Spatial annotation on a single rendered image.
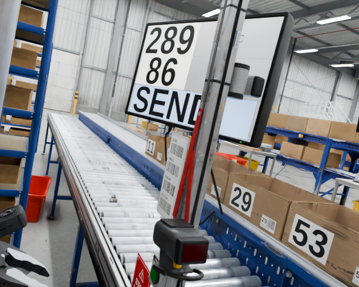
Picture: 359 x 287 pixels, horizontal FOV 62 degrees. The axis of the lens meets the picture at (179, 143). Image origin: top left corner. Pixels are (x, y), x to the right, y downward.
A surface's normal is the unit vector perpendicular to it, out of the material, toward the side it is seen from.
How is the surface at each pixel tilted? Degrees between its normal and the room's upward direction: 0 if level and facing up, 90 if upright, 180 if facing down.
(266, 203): 91
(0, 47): 98
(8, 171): 90
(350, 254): 91
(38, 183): 86
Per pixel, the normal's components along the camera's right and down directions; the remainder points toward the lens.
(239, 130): -0.66, -0.13
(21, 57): 0.43, 0.19
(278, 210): -0.87, -0.13
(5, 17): 0.93, 0.35
